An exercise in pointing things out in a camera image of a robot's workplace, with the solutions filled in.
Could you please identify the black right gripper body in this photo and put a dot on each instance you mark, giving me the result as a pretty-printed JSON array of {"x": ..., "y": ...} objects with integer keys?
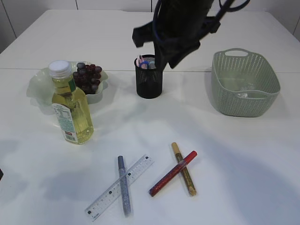
[{"x": 175, "y": 33}]

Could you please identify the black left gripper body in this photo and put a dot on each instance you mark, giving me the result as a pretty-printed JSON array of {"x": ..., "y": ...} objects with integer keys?
[{"x": 1, "y": 174}]

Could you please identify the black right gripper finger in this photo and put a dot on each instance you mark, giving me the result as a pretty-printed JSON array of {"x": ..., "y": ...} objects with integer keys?
[
  {"x": 178, "y": 57},
  {"x": 162, "y": 55}
]

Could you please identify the blue scissors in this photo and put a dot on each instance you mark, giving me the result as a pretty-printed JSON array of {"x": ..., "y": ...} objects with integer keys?
[{"x": 151, "y": 65}]

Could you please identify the pink purple scissors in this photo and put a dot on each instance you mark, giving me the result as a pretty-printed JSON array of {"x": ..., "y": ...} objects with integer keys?
[{"x": 142, "y": 61}]

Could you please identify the purple artificial grape bunch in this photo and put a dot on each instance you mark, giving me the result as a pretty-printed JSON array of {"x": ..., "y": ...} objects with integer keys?
[{"x": 87, "y": 77}]

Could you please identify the clear plastic sheet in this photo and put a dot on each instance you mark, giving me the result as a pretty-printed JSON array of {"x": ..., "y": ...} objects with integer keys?
[{"x": 244, "y": 90}]

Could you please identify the yellow tea bottle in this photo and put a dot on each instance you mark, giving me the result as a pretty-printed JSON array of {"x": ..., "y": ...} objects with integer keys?
[{"x": 70, "y": 104}]

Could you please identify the clear plastic ruler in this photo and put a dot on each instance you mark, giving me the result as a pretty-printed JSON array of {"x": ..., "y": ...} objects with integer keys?
[{"x": 113, "y": 192}]

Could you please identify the silver glitter pen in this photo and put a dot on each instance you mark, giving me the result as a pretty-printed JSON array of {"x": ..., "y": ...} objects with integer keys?
[{"x": 124, "y": 187}]

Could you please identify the gold glitter pen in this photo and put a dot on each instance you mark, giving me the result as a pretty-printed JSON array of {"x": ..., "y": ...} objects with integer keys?
[{"x": 184, "y": 172}]

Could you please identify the red glitter pen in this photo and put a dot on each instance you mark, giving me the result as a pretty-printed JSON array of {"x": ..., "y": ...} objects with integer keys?
[{"x": 172, "y": 173}]

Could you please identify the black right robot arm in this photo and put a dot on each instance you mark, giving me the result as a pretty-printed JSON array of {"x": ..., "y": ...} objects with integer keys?
[{"x": 194, "y": 8}]

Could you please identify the black mesh pen holder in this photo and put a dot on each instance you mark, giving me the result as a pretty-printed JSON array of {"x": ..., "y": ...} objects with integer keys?
[{"x": 149, "y": 82}]

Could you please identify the green woven plastic basket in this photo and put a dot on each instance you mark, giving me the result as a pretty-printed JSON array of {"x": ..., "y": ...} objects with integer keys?
[{"x": 227, "y": 72}]

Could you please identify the pale green wavy plate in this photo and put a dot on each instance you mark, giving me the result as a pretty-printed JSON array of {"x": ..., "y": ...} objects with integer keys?
[{"x": 41, "y": 90}]

